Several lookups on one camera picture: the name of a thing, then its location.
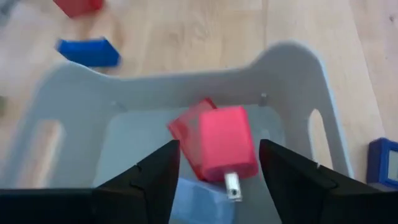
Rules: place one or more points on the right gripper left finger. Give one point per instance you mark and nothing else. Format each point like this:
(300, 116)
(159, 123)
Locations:
(146, 199)

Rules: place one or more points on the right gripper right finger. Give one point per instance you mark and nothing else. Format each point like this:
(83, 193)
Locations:
(298, 193)

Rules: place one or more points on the light blue wall charger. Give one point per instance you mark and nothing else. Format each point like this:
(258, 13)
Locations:
(199, 208)

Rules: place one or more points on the dark blue framed device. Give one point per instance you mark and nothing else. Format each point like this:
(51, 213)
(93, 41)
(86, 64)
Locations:
(374, 155)

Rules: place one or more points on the pink wall charger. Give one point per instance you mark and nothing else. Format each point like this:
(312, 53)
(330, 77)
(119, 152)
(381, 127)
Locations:
(224, 143)

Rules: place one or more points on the blue rectangular bar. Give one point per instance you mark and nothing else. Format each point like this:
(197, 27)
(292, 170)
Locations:
(90, 53)

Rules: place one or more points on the red block with white tip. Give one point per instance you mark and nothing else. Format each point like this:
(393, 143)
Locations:
(77, 6)

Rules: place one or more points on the clear plastic bin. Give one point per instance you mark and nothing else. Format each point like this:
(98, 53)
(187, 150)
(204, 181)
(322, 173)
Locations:
(186, 87)

